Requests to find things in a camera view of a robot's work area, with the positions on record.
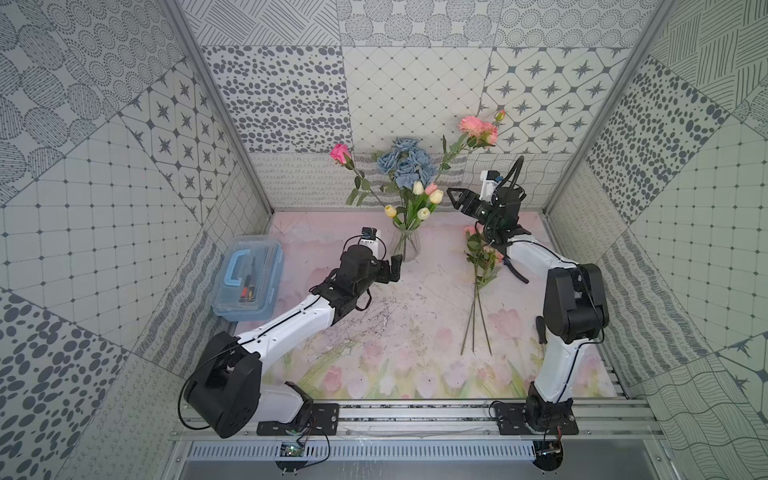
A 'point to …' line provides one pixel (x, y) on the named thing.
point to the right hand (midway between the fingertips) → (453, 195)
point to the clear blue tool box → (247, 280)
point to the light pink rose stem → (483, 258)
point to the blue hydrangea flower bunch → (408, 164)
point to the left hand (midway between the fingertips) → (397, 256)
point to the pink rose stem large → (481, 292)
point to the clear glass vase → (406, 242)
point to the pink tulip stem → (429, 189)
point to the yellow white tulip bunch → (422, 204)
